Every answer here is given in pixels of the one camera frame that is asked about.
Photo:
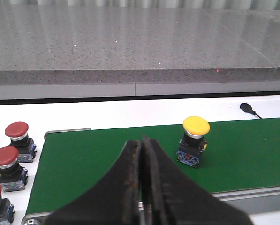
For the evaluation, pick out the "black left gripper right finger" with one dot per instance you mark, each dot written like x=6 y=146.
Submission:
x=172 y=198

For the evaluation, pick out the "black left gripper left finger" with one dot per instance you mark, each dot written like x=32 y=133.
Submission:
x=113 y=200

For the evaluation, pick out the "yellow mushroom push button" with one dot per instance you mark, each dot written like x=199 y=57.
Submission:
x=193 y=144

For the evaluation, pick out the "green conveyor belt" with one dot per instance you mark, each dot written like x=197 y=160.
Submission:
x=240 y=155

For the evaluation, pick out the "grey granite countertop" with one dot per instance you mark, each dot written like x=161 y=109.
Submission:
x=59 y=51

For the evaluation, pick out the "grey pleated curtain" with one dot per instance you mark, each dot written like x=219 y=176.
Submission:
x=257 y=5

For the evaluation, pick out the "aluminium conveyor frame rail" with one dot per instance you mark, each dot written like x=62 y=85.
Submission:
x=250 y=201

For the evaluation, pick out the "black cable connector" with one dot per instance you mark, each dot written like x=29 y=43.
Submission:
x=248 y=109

